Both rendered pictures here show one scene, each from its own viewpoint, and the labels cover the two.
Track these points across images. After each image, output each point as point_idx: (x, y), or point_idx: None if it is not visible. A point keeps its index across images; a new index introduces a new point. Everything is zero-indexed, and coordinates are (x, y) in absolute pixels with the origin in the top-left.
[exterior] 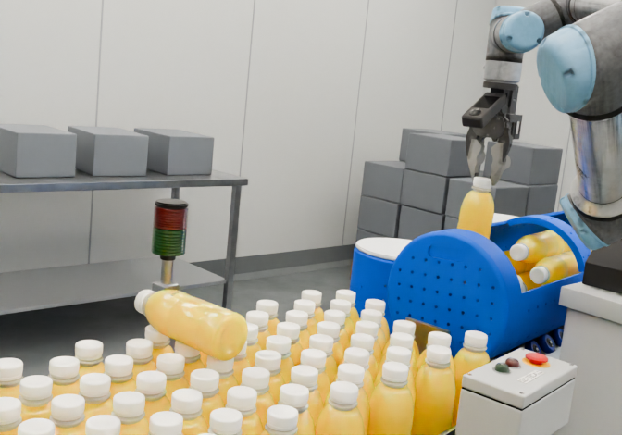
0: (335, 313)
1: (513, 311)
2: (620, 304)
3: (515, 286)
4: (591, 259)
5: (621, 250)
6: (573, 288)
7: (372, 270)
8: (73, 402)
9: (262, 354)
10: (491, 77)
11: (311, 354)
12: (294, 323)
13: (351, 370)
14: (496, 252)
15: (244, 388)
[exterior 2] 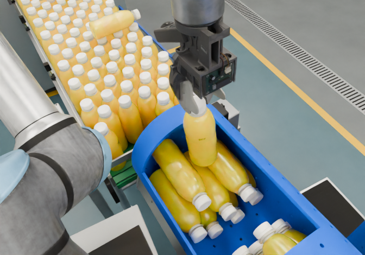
0: (144, 75)
1: (134, 167)
2: (82, 230)
3: (138, 161)
4: (134, 228)
5: (114, 250)
6: (129, 212)
7: None
8: (78, 12)
9: (99, 46)
10: None
11: (95, 59)
12: (131, 59)
13: (75, 67)
14: (151, 138)
15: (72, 40)
